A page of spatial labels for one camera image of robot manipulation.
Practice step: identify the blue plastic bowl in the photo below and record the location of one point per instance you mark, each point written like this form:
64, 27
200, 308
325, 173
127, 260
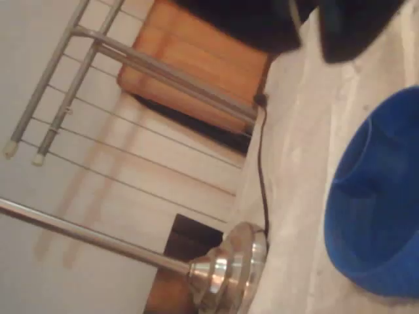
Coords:
376, 196

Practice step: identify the orange wooden chair seat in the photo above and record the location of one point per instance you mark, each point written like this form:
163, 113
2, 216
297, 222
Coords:
203, 49

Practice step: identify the grey metal drying rack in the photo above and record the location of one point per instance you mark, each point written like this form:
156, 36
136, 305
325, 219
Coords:
163, 70

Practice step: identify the creased table cloth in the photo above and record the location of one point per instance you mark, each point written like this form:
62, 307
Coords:
294, 163

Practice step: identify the dark brown wooden furniture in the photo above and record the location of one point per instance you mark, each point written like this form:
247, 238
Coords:
186, 235

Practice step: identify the chrome floor lamp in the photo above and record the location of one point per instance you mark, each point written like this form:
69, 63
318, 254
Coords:
226, 265

